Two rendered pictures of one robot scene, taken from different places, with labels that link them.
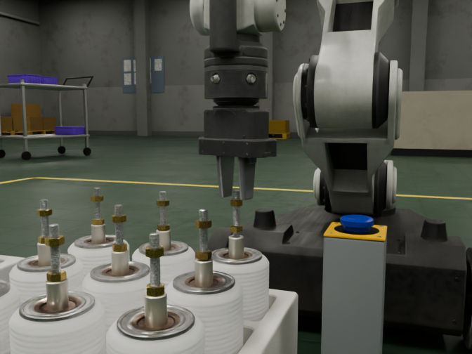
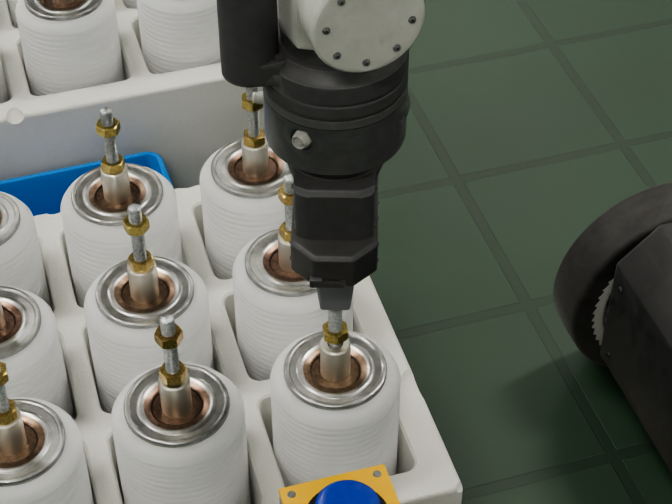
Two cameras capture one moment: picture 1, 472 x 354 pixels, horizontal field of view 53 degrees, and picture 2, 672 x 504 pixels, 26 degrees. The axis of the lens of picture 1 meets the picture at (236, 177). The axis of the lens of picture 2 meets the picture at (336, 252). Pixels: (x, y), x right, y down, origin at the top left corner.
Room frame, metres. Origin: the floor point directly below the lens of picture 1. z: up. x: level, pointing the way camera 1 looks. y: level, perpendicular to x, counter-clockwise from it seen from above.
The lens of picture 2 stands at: (0.25, -0.57, 1.05)
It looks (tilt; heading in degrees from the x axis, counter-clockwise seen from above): 44 degrees down; 54
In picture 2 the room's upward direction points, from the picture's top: straight up
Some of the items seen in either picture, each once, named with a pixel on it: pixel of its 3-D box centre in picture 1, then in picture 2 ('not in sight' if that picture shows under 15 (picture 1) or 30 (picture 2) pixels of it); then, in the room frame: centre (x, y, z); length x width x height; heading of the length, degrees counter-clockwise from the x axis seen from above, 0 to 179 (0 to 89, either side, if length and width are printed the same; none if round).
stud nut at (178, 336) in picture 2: (203, 223); (168, 335); (0.55, 0.04, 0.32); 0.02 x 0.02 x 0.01; 33
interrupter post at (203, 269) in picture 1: (204, 272); (175, 393); (0.55, 0.04, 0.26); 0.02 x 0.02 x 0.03
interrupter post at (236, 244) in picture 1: (236, 247); (335, 358); (0.66, 0.00, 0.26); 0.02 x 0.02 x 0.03
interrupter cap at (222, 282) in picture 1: (204, 282); (176, 405); (0.55, 0.04, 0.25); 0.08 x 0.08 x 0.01
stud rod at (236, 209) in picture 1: (236, 216); (335, 314); (0.66, 0.00, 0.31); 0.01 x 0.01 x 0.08
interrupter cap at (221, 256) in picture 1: (236, 256); (335, 370); (0.66, 0.00, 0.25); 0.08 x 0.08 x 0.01
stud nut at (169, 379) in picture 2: (204, 254); (173, 372); (0.55, 0.04, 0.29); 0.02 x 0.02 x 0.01; 33
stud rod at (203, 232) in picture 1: (203, 240); (171, 356); (0.55, 0.04, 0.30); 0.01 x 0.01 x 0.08
